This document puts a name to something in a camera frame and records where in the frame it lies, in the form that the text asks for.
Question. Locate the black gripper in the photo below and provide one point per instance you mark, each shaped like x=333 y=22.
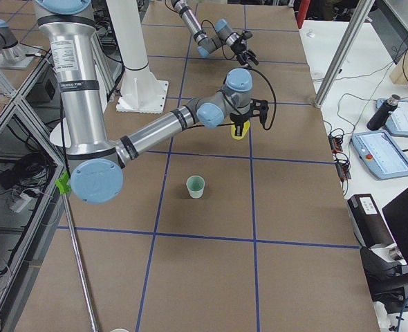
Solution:
x=241 y=50
x=238 y=121

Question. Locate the blue teach pendant near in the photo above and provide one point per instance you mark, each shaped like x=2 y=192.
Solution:
x=380 y=154

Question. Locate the metal rod at table edge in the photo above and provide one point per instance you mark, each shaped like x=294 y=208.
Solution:
x=80 y=266

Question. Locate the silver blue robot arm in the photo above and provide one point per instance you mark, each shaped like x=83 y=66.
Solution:
x=224 y=35
x=95 y=161

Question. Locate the blue teach pendant far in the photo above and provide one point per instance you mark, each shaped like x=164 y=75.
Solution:
x=397 y=123

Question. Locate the small black circuit board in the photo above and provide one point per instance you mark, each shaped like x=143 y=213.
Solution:
x=335 y=143

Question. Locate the black box with label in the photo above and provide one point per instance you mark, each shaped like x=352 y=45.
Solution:
x=368 y=225

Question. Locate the blue teach pendant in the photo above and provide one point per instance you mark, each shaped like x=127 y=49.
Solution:
x=380 y=154
x=397 y=123

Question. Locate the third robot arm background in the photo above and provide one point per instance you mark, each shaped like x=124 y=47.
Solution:
x=12 y=53

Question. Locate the white pedestal column base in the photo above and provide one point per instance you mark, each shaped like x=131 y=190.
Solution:
x=140 y=91

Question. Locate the black water bottle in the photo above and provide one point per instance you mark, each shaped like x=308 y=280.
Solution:
x=384 y=111

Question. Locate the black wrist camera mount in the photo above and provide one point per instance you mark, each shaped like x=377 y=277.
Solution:
x=259 y=108

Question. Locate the yellow cup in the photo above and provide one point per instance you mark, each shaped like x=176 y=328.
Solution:
x=239 y=130

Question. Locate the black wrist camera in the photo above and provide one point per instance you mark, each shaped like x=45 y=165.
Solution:
x=245 y=35

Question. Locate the aluminium frame post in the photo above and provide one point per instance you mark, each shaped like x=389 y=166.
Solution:
x=348 y=38

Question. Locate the light green cup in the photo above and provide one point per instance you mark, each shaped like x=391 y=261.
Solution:
x=195 y=186

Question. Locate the green clamp bracket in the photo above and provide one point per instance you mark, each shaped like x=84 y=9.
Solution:
x=63 y=183

